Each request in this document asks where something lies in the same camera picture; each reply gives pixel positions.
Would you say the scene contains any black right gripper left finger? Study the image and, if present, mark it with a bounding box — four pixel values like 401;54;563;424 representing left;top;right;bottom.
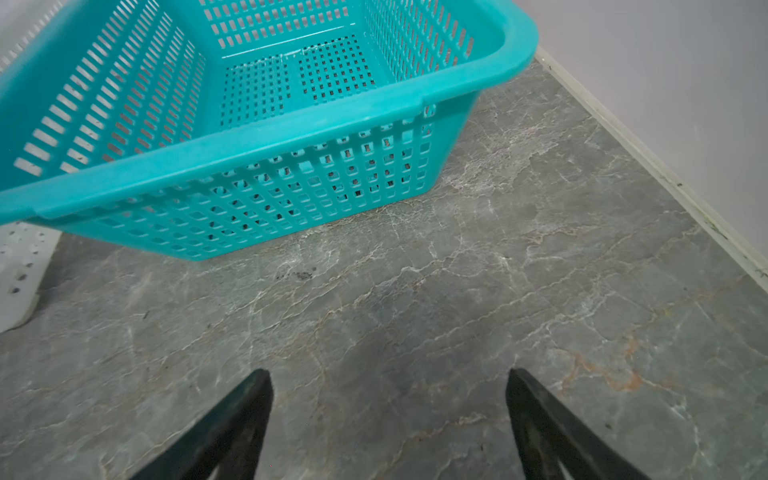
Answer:
133;369;274;479

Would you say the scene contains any teal plastic basket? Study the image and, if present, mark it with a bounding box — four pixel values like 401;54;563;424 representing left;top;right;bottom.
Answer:
1;1;539;261

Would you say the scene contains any middle white plastic basket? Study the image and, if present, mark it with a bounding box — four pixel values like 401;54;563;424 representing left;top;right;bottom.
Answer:
0;222;61;333

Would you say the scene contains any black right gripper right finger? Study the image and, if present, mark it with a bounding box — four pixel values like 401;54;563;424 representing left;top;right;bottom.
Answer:
505;368;648;480

